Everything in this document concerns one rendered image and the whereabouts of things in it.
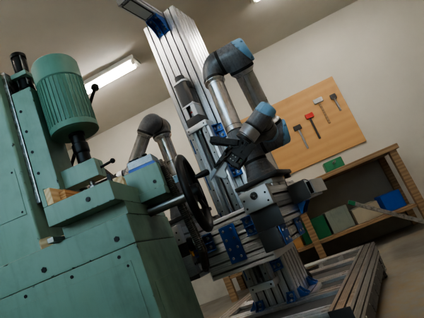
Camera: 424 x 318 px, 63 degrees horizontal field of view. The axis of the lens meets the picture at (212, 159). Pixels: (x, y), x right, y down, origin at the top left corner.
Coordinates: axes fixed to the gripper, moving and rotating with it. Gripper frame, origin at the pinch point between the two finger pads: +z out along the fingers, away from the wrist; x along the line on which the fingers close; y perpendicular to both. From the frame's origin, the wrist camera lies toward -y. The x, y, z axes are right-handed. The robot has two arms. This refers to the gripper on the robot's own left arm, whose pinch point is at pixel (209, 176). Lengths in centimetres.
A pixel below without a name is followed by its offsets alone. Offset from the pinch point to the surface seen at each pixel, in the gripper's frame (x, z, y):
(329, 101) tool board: 291, -165, 8
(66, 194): -32, 30, -26
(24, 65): -10, 9, -86
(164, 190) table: -15.5, 13.2, -6.8
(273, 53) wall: 299, -183, -87
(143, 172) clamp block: -13.4, 12.8, -17.4
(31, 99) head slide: -16, 17, -69
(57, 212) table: -36, 34, -22
